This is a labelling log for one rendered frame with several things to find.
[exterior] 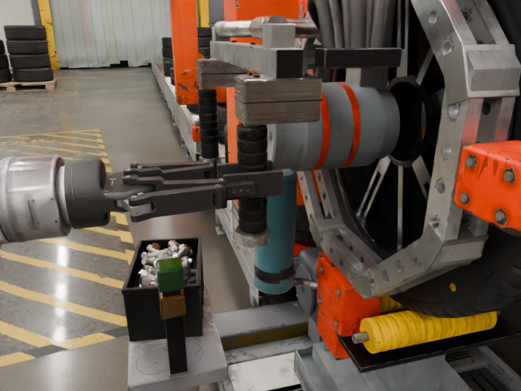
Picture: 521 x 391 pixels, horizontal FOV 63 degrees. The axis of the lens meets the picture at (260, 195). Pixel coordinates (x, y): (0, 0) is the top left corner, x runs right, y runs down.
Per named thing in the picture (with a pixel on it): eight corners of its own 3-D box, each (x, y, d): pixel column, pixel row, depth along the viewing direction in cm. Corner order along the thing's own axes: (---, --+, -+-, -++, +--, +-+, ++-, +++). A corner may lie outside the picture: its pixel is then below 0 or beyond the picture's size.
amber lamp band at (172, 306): (187, 316, 68) (185, 295, 66) (161, 321, 67) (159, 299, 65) (184, 302, 72) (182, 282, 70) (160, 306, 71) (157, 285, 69)
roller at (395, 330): (506, 333, 78) (512, 306, 76) (360, 364, 70) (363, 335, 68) (483, 313, 83) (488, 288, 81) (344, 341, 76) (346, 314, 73)
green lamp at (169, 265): (184, 290, 66) (183, 268, 65) (158, 294, 65) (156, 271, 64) (182, 277, 70) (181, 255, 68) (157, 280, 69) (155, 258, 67)
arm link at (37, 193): (8, 258, 42) (72, 251, 44) (-13, 171, 39) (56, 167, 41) (29, 221, 51) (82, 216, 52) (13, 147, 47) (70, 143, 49)
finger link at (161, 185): (123, 174, 47) (121, 178, 45) (225, 172, 47) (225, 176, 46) (128, 207, 48) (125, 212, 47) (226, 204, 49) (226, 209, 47)
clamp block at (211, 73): (249, 87, 79) (249, 57, 77) (200, 88, 77) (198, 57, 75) (243, 84, 83) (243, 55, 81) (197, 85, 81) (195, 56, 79)
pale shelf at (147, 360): (229, 379, 75) (228, 366, 74) (129, 400, 71) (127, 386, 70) (197, 261, 114) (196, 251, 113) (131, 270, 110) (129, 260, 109)
